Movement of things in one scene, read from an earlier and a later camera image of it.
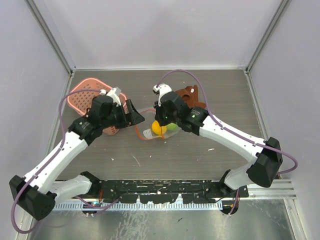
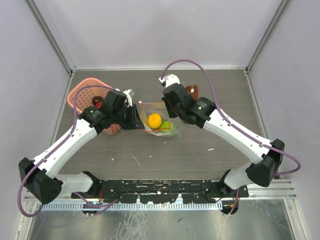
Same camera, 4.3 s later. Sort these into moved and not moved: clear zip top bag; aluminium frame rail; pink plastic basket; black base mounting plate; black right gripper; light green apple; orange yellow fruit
Moved: light green apple; clear zip top bag; orange yellow fruit; black right gripper
Not moved: black base mounting plate; aluminium frame rail; pink plastic basket
